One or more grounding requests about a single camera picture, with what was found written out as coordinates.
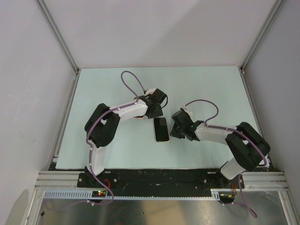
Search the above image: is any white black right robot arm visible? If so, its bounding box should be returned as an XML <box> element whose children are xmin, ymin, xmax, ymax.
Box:
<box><xmin>170</xmin><ymin>109</ymin><xmax>270</xmax><ymax>188</ymax></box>

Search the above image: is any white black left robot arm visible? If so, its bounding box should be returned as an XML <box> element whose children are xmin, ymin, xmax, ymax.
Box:
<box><xmin>84</xmin><ymin>88</ymin><xmax>168</xmax><ymax>187</ymax></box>

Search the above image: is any right electronics board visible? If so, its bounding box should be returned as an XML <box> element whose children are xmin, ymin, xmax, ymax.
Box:
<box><xmin>219</xmin><ymin>183</ymin><xmax>237</xmax><ymax>205</ymax></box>

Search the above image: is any electronics board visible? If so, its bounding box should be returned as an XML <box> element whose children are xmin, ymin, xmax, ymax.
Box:
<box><xmin>92</xmin><ymin>179</ymin><xmax>111</xmax><ymax>198</ymax></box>
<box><xmin>219</xmin><ymin>183</ymin><xmax>237</xmax><ymax>205</ymax></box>

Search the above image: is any left electronics board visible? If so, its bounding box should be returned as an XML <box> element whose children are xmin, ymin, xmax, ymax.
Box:
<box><xmin>92</xmin><ymin>179</ymin><xmax>111</xmax><ymax>198</ymax></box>

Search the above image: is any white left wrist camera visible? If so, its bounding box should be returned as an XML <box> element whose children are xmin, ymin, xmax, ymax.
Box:
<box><xmin>144</xmin><ymin>88</ymin><xmax>156</xmax><ymax>96</ymax></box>

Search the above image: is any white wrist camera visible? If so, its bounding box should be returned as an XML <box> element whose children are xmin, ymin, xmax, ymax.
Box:
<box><xmin>181</xmin><ymin>105</ymin><xmax>193</xmax><ymax>117</ymax></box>
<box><xmin>144</xmin><ymin>88</ymin><xmax>156</xmax><ymax>96</ymax></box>

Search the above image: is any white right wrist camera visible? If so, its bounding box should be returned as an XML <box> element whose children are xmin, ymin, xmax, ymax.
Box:
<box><xmin>181</xmin><ymin>105</ymin><xmax>193</xmax><ymax>117</ymax></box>

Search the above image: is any black table front rail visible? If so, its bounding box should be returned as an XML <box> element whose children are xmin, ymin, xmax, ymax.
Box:
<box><xmin>77</xmin><ymin>169</ymin><xmax>245</xmax><ymax>196</ymax></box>

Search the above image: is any white slotted cable duct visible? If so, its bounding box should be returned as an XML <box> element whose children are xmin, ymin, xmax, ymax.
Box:
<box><xmin>44</xmin><ymin>189</ymin><xmax>220</xmax><ymax>201</ymax></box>

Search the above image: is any aluminium front frame beam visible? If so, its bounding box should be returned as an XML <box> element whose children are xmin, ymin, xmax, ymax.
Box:
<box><xmin>34</xmin><ymin>171</ymin><xmax>290</xmax><ymax>191</ymax></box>

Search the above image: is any left aluminium frame post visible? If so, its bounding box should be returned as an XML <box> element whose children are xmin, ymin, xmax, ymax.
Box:
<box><xmin>35</xmin><ymin>0</ymin><xmax>80</xmax><ymax>74</ymax></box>

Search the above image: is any aluminium frame post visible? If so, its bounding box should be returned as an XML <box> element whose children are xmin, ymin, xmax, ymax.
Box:
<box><xmin>240</xmin><ymin>0</ymin><xmax>285</xmax><ymax>72</ymax></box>
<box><xmin>35</xmin><ymin>0</ymin><xmax>80</xmax><ymax>74</ymax></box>

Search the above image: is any right aluminium frame post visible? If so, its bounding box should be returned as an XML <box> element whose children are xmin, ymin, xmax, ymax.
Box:
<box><xmin>240</xmin><ymin>0</ymin><xmax>285</xmax><ymax>72</ymax></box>

